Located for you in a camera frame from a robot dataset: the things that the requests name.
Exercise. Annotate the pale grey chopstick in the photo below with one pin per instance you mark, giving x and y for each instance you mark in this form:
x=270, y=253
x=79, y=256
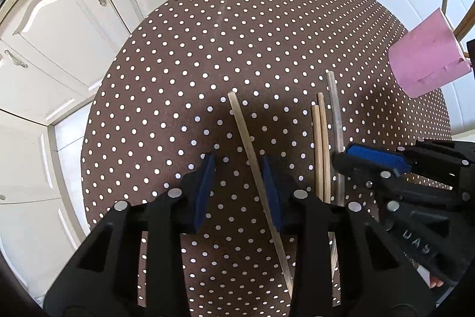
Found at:
x=334, y=109

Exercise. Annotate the person's right hand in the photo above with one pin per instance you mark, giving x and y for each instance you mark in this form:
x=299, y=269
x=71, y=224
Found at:
x=436, y=281

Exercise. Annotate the cream base cabinets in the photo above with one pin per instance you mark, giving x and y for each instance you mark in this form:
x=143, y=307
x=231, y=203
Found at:
x=74, y=23

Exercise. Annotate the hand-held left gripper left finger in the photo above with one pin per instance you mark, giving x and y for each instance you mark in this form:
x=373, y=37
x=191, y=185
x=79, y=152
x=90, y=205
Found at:
x=202, y=190

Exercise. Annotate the pink cup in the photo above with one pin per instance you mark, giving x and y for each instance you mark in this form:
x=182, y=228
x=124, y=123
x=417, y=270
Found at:
x=426, y=57

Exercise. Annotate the tan wooden chopstick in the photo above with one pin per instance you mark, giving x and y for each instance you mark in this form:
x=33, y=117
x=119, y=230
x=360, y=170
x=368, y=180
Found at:
x=317, y=138
x=323, y=131

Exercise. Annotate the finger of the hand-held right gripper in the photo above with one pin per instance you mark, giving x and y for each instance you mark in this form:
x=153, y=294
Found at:
x=356, y=170
x=378, y=156

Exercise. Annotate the brown polka dot tablecloth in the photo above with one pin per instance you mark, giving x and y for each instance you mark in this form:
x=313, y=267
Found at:
x=222, y=60

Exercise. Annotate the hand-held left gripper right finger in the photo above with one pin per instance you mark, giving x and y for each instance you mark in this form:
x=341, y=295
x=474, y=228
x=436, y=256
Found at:
x=272, y=190

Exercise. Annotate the lone wooden chopstick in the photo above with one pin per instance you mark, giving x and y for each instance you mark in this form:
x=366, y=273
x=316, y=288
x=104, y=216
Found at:
x=245, y=131

